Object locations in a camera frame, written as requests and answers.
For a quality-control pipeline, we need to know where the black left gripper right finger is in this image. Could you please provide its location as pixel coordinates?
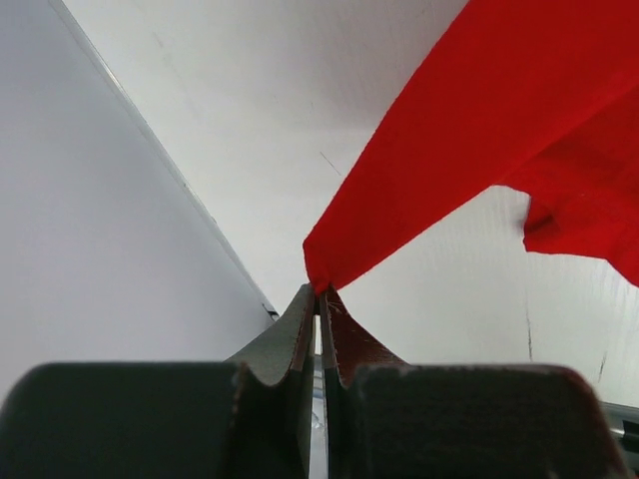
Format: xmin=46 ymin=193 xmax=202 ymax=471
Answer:
xmin=319 ymin=289 xmax=629 ymax=478

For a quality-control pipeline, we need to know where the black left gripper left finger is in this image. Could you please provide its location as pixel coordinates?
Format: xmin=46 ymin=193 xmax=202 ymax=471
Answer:
xmin=1 ymin=285 xmax=316 ymax=478

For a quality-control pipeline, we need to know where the red t shirt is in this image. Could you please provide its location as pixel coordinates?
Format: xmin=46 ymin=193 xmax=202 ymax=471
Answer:
xmin=304 ymin=1 xmax=638 ymax=292

